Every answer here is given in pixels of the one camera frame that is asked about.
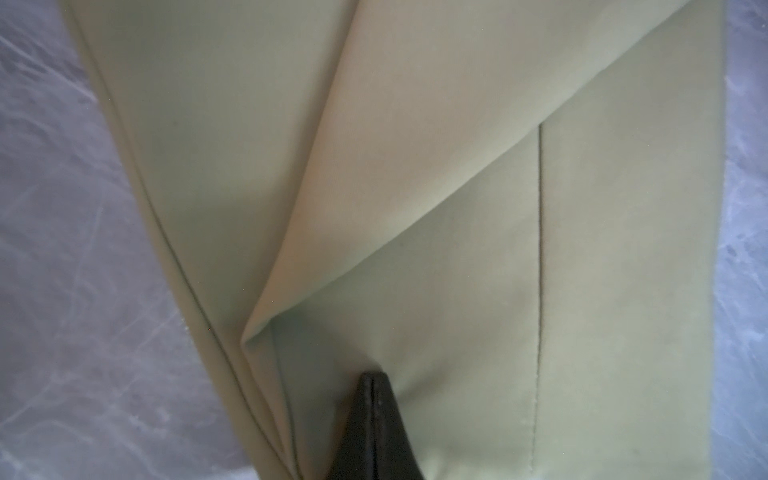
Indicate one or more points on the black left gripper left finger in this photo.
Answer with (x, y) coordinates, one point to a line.
(355, 457)

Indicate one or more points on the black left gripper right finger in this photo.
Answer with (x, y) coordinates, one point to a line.
(393, 455)

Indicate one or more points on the olive green ruffled skirt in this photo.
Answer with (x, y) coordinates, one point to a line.
(510, 208)

